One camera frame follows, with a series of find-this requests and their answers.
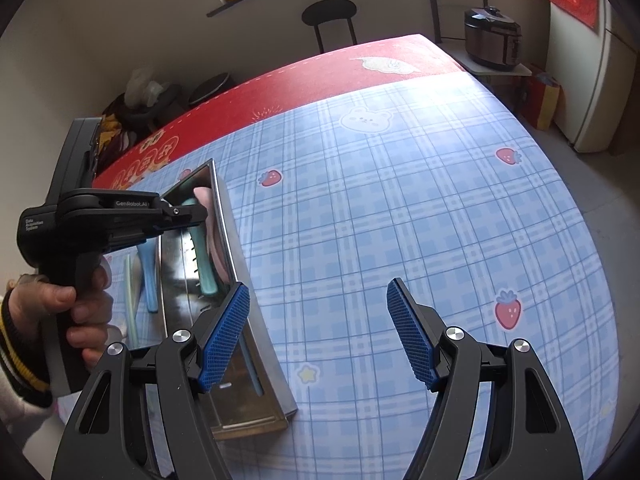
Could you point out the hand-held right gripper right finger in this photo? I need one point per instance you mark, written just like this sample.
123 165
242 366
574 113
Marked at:
412 335

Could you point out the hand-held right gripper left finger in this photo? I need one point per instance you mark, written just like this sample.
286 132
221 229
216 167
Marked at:
225 340

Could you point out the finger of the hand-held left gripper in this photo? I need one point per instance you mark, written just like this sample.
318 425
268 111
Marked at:
150 212
130 240

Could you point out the blue spoon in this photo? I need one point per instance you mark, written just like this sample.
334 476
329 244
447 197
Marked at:
149 280

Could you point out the green chopstick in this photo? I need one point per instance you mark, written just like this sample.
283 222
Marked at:
131 305

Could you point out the green spoon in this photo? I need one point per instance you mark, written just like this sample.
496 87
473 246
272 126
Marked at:
205 270

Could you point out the pink spoon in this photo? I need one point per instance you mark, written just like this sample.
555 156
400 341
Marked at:
220 255

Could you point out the metal utensil tray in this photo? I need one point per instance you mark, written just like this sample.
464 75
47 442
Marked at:
236 240

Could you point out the person's left forearm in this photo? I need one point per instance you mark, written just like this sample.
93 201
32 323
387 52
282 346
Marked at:
20 360

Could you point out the person's left hand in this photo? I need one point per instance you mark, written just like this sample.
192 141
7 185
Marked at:
50 296

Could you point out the yellow snack bags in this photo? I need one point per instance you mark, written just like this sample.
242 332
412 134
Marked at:
110 135

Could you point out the dark grey bin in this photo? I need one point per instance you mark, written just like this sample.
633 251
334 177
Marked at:
160 110

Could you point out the white plastic bag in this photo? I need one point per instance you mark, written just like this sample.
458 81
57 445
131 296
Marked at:
142 85

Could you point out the blue plaid table mat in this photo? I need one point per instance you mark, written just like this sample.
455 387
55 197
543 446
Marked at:
400 200

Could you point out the black air fryer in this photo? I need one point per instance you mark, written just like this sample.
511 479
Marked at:
210 87

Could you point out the red printed table mat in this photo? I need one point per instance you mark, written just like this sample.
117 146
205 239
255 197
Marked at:
310 85

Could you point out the red paper bag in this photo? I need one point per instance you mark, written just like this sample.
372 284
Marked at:
542 100

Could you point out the black round stool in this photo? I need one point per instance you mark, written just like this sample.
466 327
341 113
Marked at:
330 12

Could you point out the small white side table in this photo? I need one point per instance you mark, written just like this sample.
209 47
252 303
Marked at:
500 71

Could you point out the white refrigerator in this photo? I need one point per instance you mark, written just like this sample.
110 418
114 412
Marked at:
590 90

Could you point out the black electric pressure cooker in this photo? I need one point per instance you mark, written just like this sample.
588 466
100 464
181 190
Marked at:
492 40

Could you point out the dark metal rack frame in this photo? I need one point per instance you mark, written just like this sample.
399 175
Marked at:
432 5

